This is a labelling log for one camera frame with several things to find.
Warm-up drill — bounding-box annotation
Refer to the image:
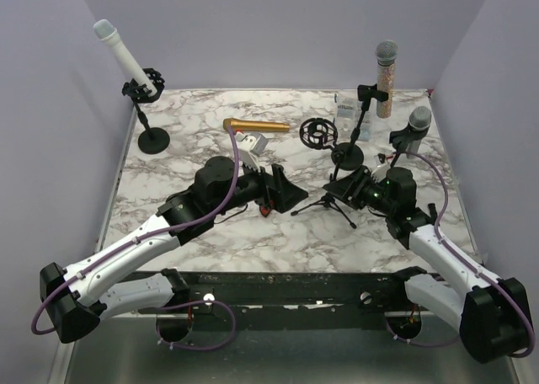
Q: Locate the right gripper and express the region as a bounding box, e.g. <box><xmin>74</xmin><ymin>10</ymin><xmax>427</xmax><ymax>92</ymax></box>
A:
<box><xmin>324</xmin><ymin>163</ymin><xmax>396</xmax><ymax>215</ymax></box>

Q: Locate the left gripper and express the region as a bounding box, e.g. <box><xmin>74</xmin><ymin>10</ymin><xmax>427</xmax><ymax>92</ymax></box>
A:
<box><xmin>211</xmin><ymin>155</ymin><xmax>308</xmax><ymax>216</ymax></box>

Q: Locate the red black utility knife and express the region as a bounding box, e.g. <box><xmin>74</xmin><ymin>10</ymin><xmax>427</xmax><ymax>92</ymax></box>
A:
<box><xmin>259</xmin><ymin>203</ymin><xmax>274</xmax><ymax>218</ymax></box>

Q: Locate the black tripod shock-mount stand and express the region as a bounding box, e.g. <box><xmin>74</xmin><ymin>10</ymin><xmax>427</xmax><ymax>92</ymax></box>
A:
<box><xmin>290</xmin><ymin>116</ymin><xmax>358</xmax><ymax>229</ymax></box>

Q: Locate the gold microphone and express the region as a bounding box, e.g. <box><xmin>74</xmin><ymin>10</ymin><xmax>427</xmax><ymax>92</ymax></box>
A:
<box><xmin>222</xmin><ymin>118</ymin><xmax>291</xmax><ymax>133</ymax></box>

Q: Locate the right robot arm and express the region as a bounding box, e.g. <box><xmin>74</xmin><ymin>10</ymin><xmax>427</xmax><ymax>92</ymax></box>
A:
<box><xmin>323</xmin><ymin>167</ymin><xmax>535</xmax><ymax>363</ymax></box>

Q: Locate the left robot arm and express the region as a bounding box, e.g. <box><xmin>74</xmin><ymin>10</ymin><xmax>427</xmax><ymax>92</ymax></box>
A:
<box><xmin>40</xmin><ymin>156</ymin><xmax>308</xmax><ymax>344</ymax></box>

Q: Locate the black round-base clip stand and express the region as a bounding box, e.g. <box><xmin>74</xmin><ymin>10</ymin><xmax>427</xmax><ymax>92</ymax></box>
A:
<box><xmin>332</xmin><ymin>84</ymin><xmax>387</xmax><ymax>171</ymax></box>

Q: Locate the grey microphone silver head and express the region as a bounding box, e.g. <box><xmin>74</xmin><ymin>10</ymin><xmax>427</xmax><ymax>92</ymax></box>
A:
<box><xmin>407</xmin><ymin>106</ymin><xmax>432</xmax><ymax>157</ymax></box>

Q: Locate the glitter microphone silver head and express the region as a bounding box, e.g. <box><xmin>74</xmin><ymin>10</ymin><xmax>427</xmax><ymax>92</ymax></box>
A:
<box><xmin>375</xmin><ymin>40</ymin><xmax>398</xmax><ymax>119</ymax></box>

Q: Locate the white microphone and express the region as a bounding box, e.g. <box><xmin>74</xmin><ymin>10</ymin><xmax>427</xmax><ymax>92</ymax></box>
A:
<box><xmin>93</xmin><ymin>19</ymin><xmax>157</xmax><ymax>97</ymax></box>

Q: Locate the clear plastic organizer box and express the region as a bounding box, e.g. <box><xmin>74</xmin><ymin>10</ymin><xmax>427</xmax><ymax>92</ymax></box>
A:
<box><xmin>333</xmin><ymin>91</ymin><xmax>374</xmax><ymax>142</ymax></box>

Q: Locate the black hex key tool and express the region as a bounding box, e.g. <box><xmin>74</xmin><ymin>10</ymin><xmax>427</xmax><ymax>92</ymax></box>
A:
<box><xmin>428</xmin><ymin>203</ymin><xmax>438</xmax><ymax>225</ymax></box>

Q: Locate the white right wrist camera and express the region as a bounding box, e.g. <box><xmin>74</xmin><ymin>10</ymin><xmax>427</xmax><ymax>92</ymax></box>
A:
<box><xmin>371</xmin><ymin>153</ymin><xmax>394</xmax><ymax>182</ymax></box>

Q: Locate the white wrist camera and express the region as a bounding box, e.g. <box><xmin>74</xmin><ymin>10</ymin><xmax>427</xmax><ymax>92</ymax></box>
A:
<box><xmin>235</xmin><ymin>131</ymin><xmax>268</xmax><ymax>172</ymax></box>
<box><xmin>371</xmin><ymin>153</ymin><xmax>394</xmax><ymax>182</ymax></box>

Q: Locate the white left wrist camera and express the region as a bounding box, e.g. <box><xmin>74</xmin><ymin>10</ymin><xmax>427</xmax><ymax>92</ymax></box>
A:
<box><xmin>235</xmin><ymin>131</ymin><xmax>268</xmax><ymax>172</ymax></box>

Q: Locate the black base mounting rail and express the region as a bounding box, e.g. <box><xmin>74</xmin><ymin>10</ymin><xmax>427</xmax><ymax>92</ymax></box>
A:
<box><xmin>90</xmin><ymin>267</ymin><xmax>464</xmax><ymax>331</ymax></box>

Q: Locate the black shock-mount stand left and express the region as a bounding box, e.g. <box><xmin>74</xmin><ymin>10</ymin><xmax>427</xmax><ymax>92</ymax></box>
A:
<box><xmin>121</xmin><ymin>67</ymin><xmax>171</xmax><ymax>154</ymax></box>

